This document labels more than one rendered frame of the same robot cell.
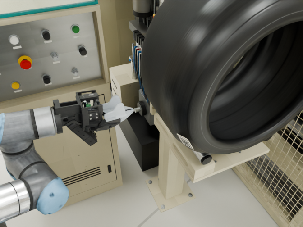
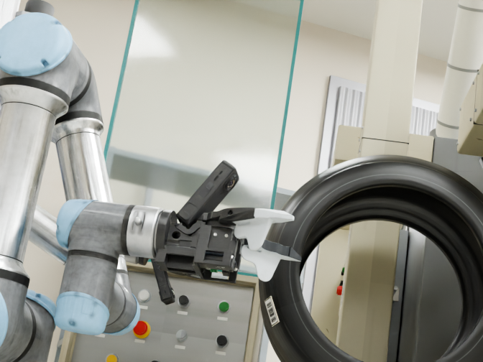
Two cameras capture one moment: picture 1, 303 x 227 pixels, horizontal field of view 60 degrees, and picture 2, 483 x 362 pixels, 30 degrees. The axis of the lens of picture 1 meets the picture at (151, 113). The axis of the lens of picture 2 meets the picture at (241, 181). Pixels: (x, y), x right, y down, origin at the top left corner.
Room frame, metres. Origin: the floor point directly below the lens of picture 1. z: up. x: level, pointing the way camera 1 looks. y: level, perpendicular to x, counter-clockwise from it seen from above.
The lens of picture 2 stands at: (-1.27, -0.96, 0.74)
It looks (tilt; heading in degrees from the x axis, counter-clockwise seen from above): 17 degrees up; 29
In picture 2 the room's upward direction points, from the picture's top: 9 degrees clockwise
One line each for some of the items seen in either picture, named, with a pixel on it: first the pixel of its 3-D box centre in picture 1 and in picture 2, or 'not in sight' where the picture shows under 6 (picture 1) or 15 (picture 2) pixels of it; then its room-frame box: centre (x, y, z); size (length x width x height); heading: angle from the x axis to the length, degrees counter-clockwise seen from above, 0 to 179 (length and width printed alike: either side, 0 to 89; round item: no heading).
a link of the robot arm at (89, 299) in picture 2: not in sight; (89, 295); (-0.21, -0.15, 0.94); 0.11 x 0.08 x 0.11; 18
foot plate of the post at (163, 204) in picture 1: (169, 188); not in sight; (1.02, -0.13, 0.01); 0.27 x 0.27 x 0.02; 24
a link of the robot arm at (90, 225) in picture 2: not in sight; (98, 228); (-0.22, -0.16, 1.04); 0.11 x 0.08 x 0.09; 108
